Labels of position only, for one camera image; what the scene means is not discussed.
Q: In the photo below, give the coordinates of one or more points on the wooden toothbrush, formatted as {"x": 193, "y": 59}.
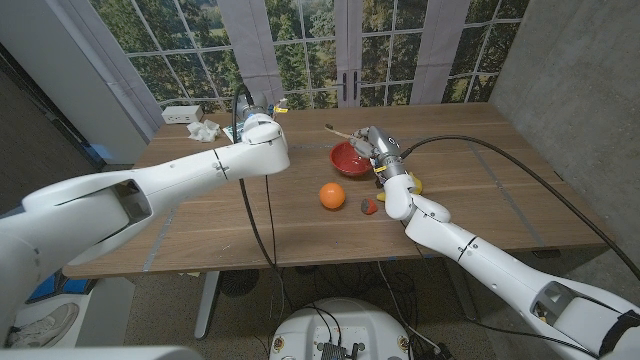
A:
{"x": 340, "y": 133}

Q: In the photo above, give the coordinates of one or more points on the white sneaker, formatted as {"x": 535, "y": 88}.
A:
{"x": 45, "y": 327}

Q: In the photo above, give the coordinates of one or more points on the red bowl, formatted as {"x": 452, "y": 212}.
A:
{"x": 347, "y": 162}

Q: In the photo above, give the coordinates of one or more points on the printed window backdrop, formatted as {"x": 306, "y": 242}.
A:
{"x": 200, "y": 50}

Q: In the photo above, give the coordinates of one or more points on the round black floor fan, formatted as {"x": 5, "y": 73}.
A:
{"x": 239, "y": 282}

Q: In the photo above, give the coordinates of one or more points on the white robot torso base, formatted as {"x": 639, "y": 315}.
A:
{"x": 350, "y": 320}

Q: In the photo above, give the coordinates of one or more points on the grey table leg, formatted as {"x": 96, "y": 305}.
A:
{"x": 462, "y": 295}

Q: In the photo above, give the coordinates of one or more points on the crumpled white tissue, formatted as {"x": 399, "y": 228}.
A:
{"x": 204, "y": 131}

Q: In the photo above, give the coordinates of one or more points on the small red grey toy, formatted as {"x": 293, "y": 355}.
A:
{"x": 368, "y": 206}

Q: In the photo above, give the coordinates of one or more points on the orange fruit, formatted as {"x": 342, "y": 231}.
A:
{"x": 332, "y": 195}

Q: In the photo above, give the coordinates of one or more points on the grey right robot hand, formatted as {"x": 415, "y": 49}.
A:
{"x": 382, "y": 145}

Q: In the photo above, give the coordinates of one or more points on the white robot chest panel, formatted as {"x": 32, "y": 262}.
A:
{"x": 100, "y": 354}

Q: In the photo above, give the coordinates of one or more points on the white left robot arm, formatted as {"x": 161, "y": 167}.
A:
{"x": 150, "y": 185}

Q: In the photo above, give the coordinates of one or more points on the white table leg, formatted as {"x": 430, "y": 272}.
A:
{"x": 205, "y": 310}

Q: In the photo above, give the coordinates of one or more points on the white power strip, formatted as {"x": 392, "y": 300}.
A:
{"x": 181, "y": 115}

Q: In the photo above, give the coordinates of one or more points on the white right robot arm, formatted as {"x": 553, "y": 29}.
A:
{"x": 500, "y": 272}

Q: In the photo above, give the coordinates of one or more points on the yellow toy banana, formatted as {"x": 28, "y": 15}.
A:
{"x": 416, "y": 185}

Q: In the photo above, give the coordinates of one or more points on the blue black foot pad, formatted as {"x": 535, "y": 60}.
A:
{"x": 70, "y": 286}

